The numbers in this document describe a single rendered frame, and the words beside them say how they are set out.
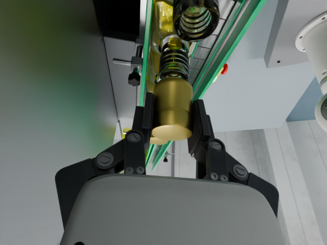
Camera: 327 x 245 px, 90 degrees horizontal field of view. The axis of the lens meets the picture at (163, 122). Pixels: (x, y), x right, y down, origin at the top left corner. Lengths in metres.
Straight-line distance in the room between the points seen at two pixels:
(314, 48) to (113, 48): 0.52
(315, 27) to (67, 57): 0.57
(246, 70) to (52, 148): 0.70
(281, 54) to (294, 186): 2.16
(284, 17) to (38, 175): 0.59
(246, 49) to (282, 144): 2.20
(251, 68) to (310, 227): 2.18
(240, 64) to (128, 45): 0.44
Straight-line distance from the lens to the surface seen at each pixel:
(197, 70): 0.53
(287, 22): 0.59
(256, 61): 0.74
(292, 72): 0.85
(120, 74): 0.57
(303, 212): 2.66
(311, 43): 0.60
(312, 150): 3.15
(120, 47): 0.49
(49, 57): 0.20
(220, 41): 0.44
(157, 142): 0.25
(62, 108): 0.23
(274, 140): 2.77
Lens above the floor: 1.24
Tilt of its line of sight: 26 degrees down
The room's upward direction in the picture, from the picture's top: 177 degrees counter-clockwise
